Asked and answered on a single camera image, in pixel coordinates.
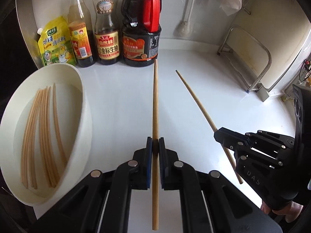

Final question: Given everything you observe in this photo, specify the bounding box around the wooden chopstick one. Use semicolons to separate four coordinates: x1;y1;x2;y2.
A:
20;88;42;189

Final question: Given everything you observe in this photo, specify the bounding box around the yellow-cap vinegar bottle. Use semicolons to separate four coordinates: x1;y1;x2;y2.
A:
67;0;97;67

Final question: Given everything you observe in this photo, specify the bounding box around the metal cutting board rack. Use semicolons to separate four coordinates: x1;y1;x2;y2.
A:
217;25;272;102

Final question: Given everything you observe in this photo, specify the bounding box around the wooden chopstick four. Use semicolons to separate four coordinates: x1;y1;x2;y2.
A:
39;88;52;188

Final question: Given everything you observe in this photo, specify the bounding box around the wooden chopstick six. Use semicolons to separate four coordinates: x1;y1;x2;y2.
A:
46;86;59;188

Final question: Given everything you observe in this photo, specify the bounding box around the wooden chopstick nine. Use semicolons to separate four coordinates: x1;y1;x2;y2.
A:
176;70;244;184

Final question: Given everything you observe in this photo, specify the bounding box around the yellow seasoning pouch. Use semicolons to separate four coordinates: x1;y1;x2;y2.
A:
37;16;76;66

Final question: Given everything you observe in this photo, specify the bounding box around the wooden chopstick eight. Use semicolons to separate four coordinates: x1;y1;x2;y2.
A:
152;59;159;231

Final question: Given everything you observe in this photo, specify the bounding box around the wooden chopstick five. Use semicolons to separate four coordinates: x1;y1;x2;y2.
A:
43;86;57;188

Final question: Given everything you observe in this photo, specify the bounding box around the large red-handle soy bottle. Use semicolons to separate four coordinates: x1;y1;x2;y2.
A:
121;0;162;67

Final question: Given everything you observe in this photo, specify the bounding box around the person's right hand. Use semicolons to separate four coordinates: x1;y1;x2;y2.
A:
260;201;303;223

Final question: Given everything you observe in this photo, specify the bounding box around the wooden chopstick three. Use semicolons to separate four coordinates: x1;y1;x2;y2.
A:
28;89;42;189

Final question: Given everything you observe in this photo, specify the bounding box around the yellow-cap soy sauce bottle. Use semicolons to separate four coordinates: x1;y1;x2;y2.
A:
93;0;121;65

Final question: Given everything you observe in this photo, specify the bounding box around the white round tray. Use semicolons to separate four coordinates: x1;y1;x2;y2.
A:
1;63;92;206

